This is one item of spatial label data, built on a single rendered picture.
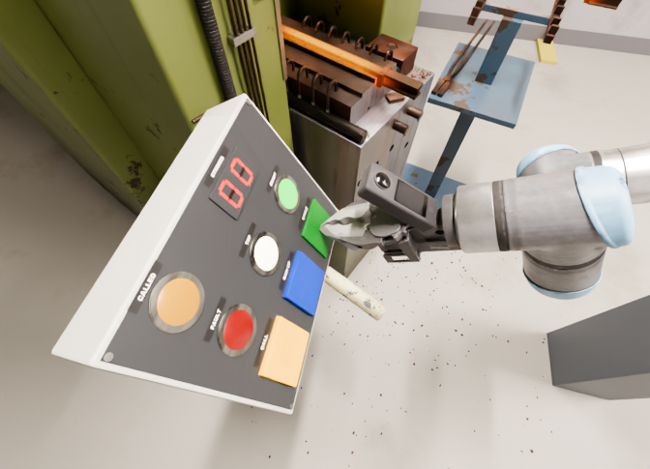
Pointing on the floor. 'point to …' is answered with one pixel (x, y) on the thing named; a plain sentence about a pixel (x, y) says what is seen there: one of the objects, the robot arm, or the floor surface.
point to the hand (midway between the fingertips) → (325, 224)
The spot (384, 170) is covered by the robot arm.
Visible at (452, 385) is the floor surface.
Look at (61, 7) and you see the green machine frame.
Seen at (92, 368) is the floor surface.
